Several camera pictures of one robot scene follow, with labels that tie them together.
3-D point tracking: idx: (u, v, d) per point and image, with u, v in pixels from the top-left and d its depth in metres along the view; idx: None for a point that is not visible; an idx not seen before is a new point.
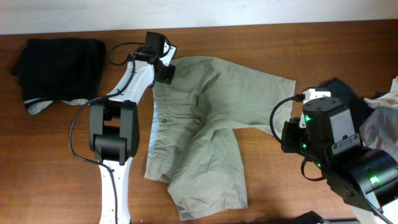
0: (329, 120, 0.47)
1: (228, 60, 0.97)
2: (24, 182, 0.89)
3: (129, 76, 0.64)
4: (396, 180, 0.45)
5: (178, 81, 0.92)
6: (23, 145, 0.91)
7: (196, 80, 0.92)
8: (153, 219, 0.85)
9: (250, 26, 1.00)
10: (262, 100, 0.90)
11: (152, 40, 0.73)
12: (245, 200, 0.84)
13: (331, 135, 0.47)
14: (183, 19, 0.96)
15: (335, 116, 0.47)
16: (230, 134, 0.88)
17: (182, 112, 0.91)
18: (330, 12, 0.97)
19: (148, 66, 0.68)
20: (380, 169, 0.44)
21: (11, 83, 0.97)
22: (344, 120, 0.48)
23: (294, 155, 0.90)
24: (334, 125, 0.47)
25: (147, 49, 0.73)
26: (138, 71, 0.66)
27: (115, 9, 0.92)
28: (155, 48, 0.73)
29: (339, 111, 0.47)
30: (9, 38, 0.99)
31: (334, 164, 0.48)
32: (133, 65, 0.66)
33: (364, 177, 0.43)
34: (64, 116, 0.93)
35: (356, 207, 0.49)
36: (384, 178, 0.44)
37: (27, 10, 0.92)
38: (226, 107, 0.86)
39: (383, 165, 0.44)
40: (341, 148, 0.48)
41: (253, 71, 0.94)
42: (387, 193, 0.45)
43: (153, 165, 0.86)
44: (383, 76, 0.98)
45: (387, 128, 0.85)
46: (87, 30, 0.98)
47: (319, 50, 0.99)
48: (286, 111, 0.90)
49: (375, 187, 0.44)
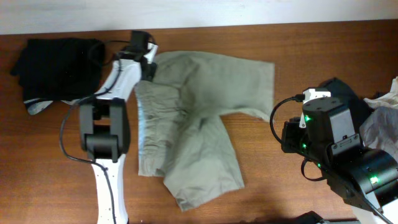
0: (329, 119, 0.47)
1: (221, 55, 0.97)
2: (23, 182, 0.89)
3: (115, 75, 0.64)
4: (395, 180, 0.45)
5: (158, 76, 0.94)
6: (22, 145, 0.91)
7: (176, 74, 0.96)
8: (153, 219, 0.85)
9: (250, 26, 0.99)
10: (243, 86, 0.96)
11: (137, 40, 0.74)
12: (240, 180, 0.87)
13: (331, 135, 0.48)
14: (182, 18, 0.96)
15: (336, 117, 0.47)
16: (217, 121, 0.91)
17: (168, 106, 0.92)
18: (330, 12, 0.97)
19: (134, 64, 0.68)
20: (380, 169, 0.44)
21: (10, 82, 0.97)
22: (344, 120, 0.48)
23: (294, 155, 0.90)
24: (334, 126, 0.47)
25: (132, 48, 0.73)
26: (126, 68, 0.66)
27: (115, 9, 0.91)
28: (140, 46, 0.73)
29: (339, 111, 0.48)
30: (9, 38, 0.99)
31: (335, 164, 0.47)
32: (120, 65, 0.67)
33: (364, 177, 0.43)
34: (64, 116, 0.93)
35: (356, 208, 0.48)
36: (382, 178, 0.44)
37: (26, 9, 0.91)
38: (209, 95, 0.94)
39: (383, 166, 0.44)
40: (342, 148, 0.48)
41: (232, 58, 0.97)
42: (387, 193, 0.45)
43: (146, 162, 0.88)
44: (383, 76, 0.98)
45: (387, 127, 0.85)
46: (87, 30, 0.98)
47: (319, 50, 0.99)
48: (268, 95, 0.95)
49: (375, 188, 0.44)
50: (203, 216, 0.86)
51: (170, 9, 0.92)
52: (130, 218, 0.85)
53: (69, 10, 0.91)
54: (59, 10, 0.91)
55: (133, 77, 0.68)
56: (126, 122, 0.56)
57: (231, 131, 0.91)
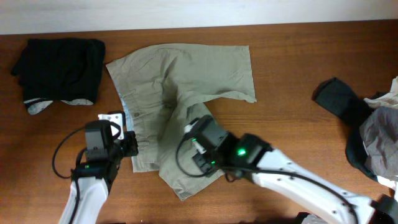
0: (203, 125, 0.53)
1: (212, 51, 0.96)
2: (23, 181, 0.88)
3: (72, 205, 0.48)
4: (259, 147, 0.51)
5: (139, 72, 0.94)
6: (23, 145, 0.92)
7: (155, 69, 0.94)
8: (153, 220, 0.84)
9: (250, 26, 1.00)
10: (222, 71, 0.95)
11: (94, 139, 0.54)
12: None
13: (206, 142, 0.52)
14: (182, 20, 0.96)
15: (204, 129, 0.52)
16: (202, 108, 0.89)
17: (153, 100, 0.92)
18: (331, 12, 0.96)
19: (98, 183, 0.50)
20: (245, 145, 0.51)
21: (12, 83, 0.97)
22: (209, 126, 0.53)
23: (294, 155, 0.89)
24: (208, 135, 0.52)
25: (93, 152, 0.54)
26: (86, 201, 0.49)
27: (115, 9, 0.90)
28: (102, 150, 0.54)
29: (202, 122, 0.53)
30: (10, 39, 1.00)
31: (221, 160, 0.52)
32: (79, 197, 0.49)
33: (237, 157, 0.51)
34: (64, 115, 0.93)
35: (265, 184, 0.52)
36: (255, 149, 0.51)
37: (25, 10, 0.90)
38: (191, 83, 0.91)
39: (243, 142, 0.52)
40: (221, 144, 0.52)
41: (208, 46, 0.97)
42: (261, 154, 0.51)
43: (139, 159, 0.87)
44: (383, 76, 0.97)
45: (388, 128, 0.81)
46: (89, 31, 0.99)
47: (319, 50, 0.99)
48: (247, 76, 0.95)
49: (248, 158, 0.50)
50: (203, 215, 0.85)
51: (169, 9, 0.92)
52: (130, 218, 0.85)
53: (69, 10, 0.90)
54: (59, 10, 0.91)
55: (97, 195, 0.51)
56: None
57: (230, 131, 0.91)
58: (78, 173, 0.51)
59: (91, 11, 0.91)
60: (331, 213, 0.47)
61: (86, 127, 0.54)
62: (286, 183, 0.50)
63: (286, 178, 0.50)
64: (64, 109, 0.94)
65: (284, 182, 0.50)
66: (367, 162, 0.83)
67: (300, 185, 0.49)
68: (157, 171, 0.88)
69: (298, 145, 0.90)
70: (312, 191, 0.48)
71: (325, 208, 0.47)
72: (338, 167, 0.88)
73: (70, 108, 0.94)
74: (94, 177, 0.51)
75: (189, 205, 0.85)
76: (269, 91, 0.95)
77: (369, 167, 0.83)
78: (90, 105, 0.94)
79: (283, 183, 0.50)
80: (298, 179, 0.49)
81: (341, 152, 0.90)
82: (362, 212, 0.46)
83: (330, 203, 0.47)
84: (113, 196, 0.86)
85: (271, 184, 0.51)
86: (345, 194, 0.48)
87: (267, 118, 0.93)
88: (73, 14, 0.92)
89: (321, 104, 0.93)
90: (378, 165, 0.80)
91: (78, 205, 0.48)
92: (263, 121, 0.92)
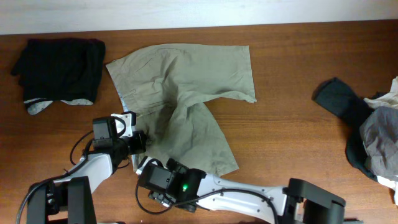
0: (153, 172, 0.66)
1: (212, 51, 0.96)
2: (23, 181, 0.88)
3: (81, 163, 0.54)
4: (197, 180, 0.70)
5: (139, 72, 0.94)
6: (23, 145, 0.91)
7: (155, 70, 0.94)
8: (153, 220, 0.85)
9: (250, 26, 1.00)
10: (222, 71, 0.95)
11: (101, 130, 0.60)
12: (234, 163, 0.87)
13: (159, 185, 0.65)
14: (182, 20, 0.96)
15: (155, 175, 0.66)
16: (203, 108, 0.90)
17: (153, 100, 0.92)
18: (331, 12, 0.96)
19: (105, 155, 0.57)
20: (188, 179, 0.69)
21: (12, 82, 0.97)
22: (158, 172, 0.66)
23: (294, 155, 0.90)
24: (157, 181, 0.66)
25: (100, 141, 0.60)
26: (93, 160, 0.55)
27: (115, 9, 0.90)
28: (107, 139, 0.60)
29: (151, 171, 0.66)
30: (10, 38, 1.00)
31: (173, 194, 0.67)
32: (87, 158, 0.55)
33: (183, 191, 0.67)
34: (64, 115, 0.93)
35: (208, 206, 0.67)
36: (194, 182, 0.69)
37: (23, 10, 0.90)
38: (191, 84, 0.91)
39: (186, 177, 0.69)
40: (170, 184, 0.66)
41: (208, 46, 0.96)
42: (198, 183, 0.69)
43: (139, 158, 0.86)
44: (383, 76, 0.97)
45: (387, 128, 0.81)
46: (89, 31, 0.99)
47: (318, 50, 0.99)
48: (247, 76, 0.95)
49: (191, 190, 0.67)
50: (203, 216, 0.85)
51: (169, 9, 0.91)
52: (130, 218, 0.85)
53: (68, 10, 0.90)
54: (58, 10, 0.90)
55: (103, 165, 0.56)
56: (92, 216, 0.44)
57: (230, 131, 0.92)
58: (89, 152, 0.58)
59: (91, 12, 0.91)
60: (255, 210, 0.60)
61: (93, 121, 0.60)
62: (219, 199, 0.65)
63: (219, 195, 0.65)
64: (63, 110, 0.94)
65: (219, 197, 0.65)
66: (368, 162, 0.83)
67: (229, 198, 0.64)
68: None
69: (298, 145, 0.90)
70: (237, 196, 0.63)
71: (250, 209, 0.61)
72: (338, 167, 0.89)
73: (69, 108, 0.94)
74: (102, 153, 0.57)
75: None
76: (269, 91, 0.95)
77: (370, 167, 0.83)
78: (90, 105, 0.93)
79: (219, 198, 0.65)
80: (228, 193, 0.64)
81: (341, 152, 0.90)
82: (278, 201, 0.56)
83: (253, 204, 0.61)
84: (113, 197, 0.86)
85: (212, 203, 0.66)
86: (262, 191, 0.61)
87: (267, 118, 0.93)
88: (73, 14, 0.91)
89: (321, 104, 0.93)
90: (378, 165, 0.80)
91: (85, 160, 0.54)
92: (263, 121, 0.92)
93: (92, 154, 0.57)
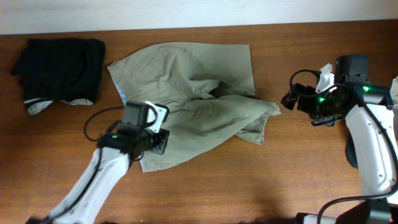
0: (351, 61, 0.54)
1: (213, 51, 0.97)
2: (22, 181, 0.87)
3: (91, 174, 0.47)
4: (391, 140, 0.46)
5: (142, 73, 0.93)
6: (23, 145, 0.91)
7: (158, 70, 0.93)
8: (153, 220, 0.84)
9: (250, 26, 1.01)
10: (225, 70, 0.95)
11: (132, 114, 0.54)
12: (262, 137, 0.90)
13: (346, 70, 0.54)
14: (182, 20, 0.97)
15: (355, 59, 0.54)
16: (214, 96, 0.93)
17: (159, 99, 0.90)
18: (330, 12, 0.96)
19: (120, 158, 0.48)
20: (375, 94, 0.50)
21: (11, 81, 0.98)
22: (361, 63, 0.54)
23: (294, 155, 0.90)
24: (352, 63, 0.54)
25: (125, 126, 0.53)
26: (106, 169, 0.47)
27: (116, 9, 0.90)
28: (135, 126, 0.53)
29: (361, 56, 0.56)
30: (12, 38, 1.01)
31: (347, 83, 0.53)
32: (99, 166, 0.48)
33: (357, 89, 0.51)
34: (65, 114, 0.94)
35: (354, 122, 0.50)
36: (371, 100, 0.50)
37: (25, 10, 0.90)
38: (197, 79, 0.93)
39: (379, 93, 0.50)
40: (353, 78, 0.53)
41: (208, 45, 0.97)
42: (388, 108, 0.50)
43: (148, 159, 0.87)
44: (384, 75, 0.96)
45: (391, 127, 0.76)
46: (90, 32, 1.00)
47: (319, 49, 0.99)
48: (247, 74, 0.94)
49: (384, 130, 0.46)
50: (203, 215, 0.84)
51: (169, 9, 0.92)
52: (130, 218, 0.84)
53: (69, 10, 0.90)
54: (59, 10, 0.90)
55: (116, 174, 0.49)
56: None
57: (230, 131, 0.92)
58: (106, 140, 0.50)
59: (91, 11, 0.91)
60: (377, 175, 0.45)
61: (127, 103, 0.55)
62: (371, 132, 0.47)
63: (375, 133, 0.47)
64: (64, 110, 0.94)
65: (372, 134, 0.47)
66: None
67: (379, 141, 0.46)
68: (158, 172, 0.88)
69: (297, 145, 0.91)
70: (385, 155, 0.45)
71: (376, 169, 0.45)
72: (338, 167, 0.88)
73: (70, 108, 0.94)
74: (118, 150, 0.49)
75: (188, 205, 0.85)
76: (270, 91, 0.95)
77: None
78: (90, 105, 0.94)
79: (370, 132, 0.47)
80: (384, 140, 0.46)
81: (340, 152, 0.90)
82: None
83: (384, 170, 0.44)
84: (114, 196, 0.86)
85: (357, 122, 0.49)
86: None
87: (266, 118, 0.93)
88: (74, 14, 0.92)
89: None
90: None
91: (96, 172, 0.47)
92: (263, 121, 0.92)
93: (107, 149, 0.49)
